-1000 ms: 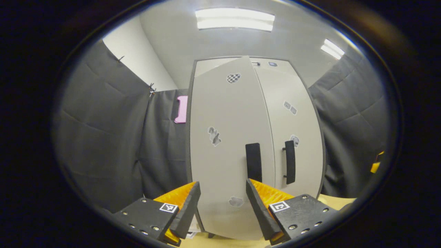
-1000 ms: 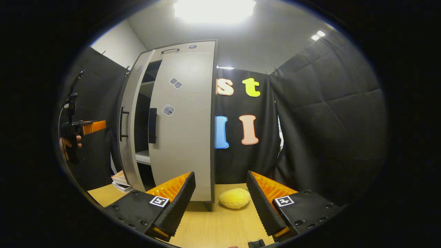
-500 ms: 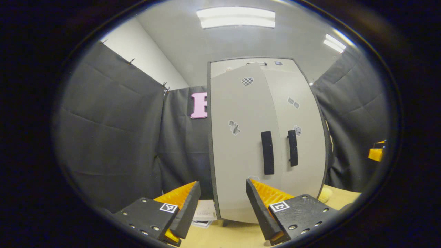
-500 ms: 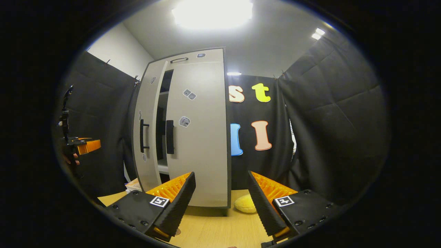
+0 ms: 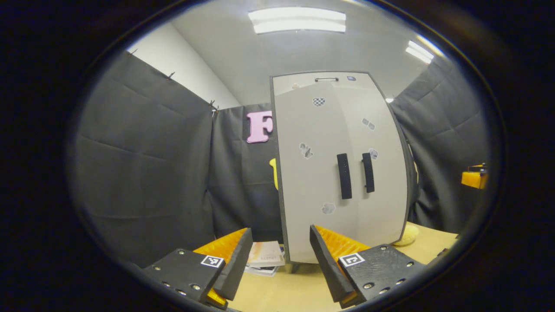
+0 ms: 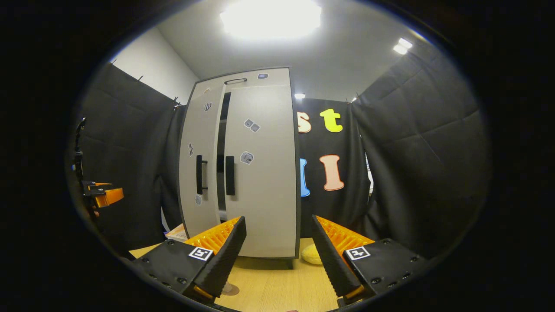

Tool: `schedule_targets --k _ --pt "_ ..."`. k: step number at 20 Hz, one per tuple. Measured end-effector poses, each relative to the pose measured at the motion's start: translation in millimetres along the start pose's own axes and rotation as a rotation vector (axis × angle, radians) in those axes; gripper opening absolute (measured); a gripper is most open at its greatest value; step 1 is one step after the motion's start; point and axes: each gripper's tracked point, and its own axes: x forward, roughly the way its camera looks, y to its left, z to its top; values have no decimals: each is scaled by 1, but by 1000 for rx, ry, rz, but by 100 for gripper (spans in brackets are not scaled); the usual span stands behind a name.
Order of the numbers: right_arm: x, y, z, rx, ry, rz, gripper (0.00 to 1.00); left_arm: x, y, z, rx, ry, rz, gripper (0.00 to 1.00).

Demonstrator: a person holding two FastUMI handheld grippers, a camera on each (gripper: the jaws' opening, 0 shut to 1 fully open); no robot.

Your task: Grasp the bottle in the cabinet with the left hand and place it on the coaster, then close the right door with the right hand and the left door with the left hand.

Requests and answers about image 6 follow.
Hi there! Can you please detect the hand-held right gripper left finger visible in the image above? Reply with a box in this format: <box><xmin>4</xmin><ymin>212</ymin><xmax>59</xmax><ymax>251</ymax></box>
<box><xmin>132</xmin><ymin>216</ymin><xmax>248</xmax><ymax>304</ymax></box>

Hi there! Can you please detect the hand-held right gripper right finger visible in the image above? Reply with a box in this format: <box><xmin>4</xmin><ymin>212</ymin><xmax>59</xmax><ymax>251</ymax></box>
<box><xmin>311</xmin><ymin>214</ymin><xmax>434</xmax><ymax>305</ymax></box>

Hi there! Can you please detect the grey cabinet door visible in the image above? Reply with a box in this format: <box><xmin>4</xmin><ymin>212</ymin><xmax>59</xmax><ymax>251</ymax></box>
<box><xmin>179</xmin><ymin>84</ymin><xmax>227</xmax><ymax>239</ymax></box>
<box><xmin>223</xmin><ymin>84</ymin><xmax>300</xmax><ymax>259</ymax></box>

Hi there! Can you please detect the grey cabinet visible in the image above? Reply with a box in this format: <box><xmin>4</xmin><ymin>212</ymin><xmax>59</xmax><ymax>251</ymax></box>
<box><xmin>178</xmin><ymin>66</ymin><xmax>302</xmax><ymax>260</ymax></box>

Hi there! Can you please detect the grey cabinet drawer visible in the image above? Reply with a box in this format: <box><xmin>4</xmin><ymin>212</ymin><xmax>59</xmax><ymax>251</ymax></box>
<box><xmin>191</xmin><ymin>67</ymin><xmax>292</xmax><ymax>94</ymax></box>

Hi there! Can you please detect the quilted black backdrop cloth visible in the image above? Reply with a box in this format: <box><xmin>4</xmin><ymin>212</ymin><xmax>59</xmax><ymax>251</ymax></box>
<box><xmin>72</xmin><ymin>63</ymin><xmax>180</xmax><ymax>256</ymax></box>
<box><xmin>351</xmin><ymin>39</ymin><xmax>493</xmax><ymax>260</ymax></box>

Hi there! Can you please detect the beige book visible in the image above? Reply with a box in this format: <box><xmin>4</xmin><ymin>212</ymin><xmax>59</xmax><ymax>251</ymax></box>
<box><xmin>165</xmin><ymin>223</ymin><xmax>189</xmax><ymax>243</ymax></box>

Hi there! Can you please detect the large ceiling light panel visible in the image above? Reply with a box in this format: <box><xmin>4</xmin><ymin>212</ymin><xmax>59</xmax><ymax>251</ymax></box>
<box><xmin>220</xmin><ymin>0</ymin><xmax>323</xmax><ymax>40</ymax></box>

